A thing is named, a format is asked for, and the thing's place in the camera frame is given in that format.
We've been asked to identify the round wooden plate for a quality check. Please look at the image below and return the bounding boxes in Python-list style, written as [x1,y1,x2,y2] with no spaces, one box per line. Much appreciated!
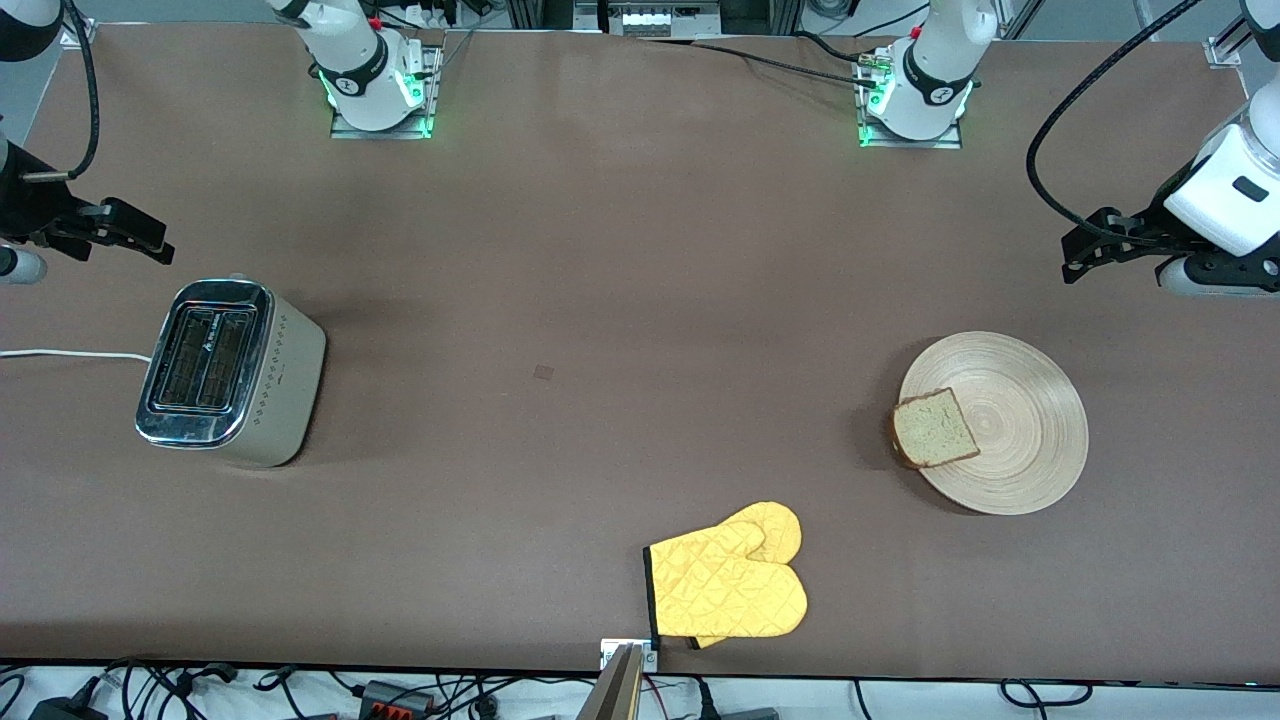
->
[897,331,1090,517]

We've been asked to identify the brown bread slice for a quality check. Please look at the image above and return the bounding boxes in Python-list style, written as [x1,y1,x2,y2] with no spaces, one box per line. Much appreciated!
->
[892,388,981,470]

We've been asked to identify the silver beige two-slot toaster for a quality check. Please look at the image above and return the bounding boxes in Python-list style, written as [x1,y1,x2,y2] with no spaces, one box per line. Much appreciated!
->
[135,275,328,469]

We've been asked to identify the black power adapter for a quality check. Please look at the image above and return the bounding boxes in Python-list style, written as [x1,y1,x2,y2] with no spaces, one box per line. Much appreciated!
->
[28,695,109,720]

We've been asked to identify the white power strip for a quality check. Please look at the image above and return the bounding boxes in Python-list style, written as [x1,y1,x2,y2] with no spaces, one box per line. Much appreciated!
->
[608,0,723,37]

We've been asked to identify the yellow quilted oven mitt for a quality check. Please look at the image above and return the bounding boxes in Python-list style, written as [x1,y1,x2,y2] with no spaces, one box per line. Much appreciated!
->
[643,501,809,651]

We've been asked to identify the black orange connector block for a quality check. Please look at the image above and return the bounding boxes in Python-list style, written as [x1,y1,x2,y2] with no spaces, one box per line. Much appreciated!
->
[358,680,438,717]

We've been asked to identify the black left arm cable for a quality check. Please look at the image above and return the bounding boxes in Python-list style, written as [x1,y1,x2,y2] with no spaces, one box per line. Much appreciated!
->
[1027,0,1204,233]

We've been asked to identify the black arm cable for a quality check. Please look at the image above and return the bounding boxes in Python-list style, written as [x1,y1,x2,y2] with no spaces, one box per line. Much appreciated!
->
[18,0,101,186]
[1027,0,1204,233]

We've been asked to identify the white toaster power cord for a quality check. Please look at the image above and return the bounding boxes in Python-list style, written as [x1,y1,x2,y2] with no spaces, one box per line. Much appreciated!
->
[0,348,152,364]

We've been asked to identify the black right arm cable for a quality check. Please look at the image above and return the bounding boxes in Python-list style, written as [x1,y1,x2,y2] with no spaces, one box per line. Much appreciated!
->
[18,0,101,186]

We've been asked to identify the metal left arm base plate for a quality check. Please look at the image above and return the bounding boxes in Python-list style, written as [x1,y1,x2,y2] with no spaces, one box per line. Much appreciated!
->
[857,48,964,150]

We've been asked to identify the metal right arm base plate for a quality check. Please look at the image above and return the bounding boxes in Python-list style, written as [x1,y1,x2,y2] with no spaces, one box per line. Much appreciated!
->
[330,42,435,140]

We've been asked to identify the thick black table cable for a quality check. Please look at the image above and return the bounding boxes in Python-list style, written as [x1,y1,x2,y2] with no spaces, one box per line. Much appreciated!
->
[793,30,869,65]

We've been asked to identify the thin black table cable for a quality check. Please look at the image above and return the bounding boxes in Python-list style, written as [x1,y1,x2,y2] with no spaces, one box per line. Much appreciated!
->
[640,38,881,89]

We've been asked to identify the aluminium frame post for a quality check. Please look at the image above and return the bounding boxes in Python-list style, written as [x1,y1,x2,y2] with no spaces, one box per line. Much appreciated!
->
[505,0,601,31]

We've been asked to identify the silver camera mount bracket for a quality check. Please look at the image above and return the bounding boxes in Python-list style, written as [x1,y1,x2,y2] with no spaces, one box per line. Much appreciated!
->
[600,638,660,672]

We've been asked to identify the tan camera mount bar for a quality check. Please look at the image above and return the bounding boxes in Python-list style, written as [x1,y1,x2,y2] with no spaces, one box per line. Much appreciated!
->
[577,645,644,720]

